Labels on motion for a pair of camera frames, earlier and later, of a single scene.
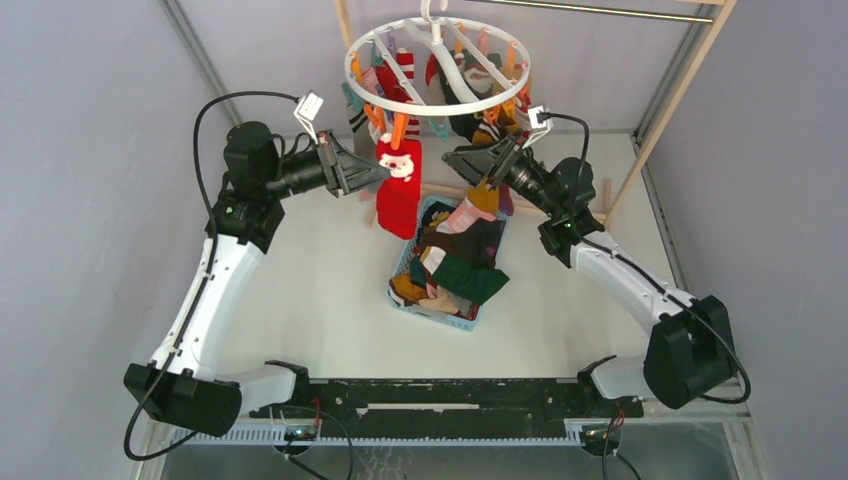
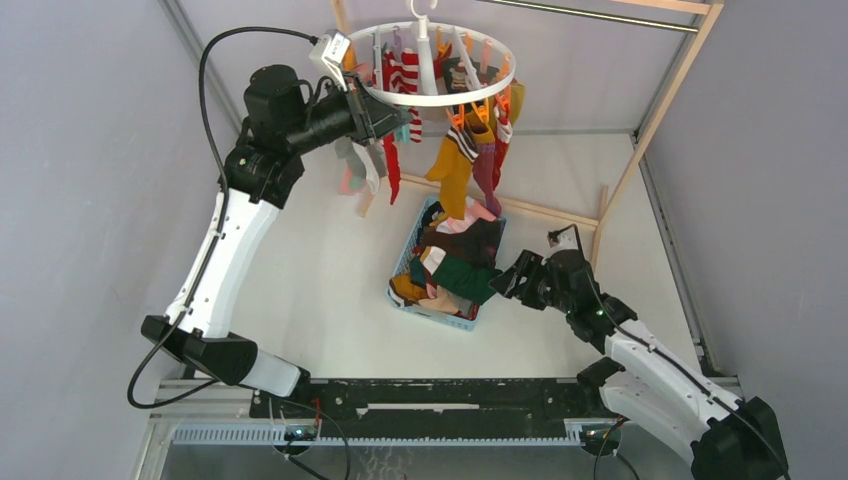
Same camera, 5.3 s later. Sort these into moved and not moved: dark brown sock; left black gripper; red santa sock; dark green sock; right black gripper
Moved: left black gripper; right black gripper; red santa sock
Not moved: dark green sock; dark brown sock
